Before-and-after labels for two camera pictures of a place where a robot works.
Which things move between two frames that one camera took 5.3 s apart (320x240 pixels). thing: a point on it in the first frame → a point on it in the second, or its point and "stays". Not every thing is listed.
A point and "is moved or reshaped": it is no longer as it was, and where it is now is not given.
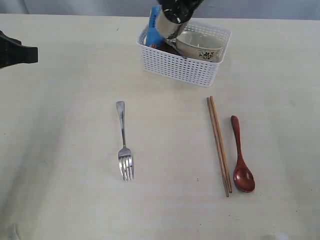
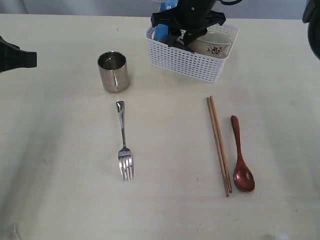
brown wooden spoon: (244, 179) stays
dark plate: (163, 46) → (175, 44)
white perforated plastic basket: (162, 64) is moved or reshaped
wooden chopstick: (221, 146) stays
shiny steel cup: (169, 29) is moved or reshaped
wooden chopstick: (210, 109) stays
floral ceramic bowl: (201, 45) is moved or reshaped
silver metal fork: (125, 159) stays
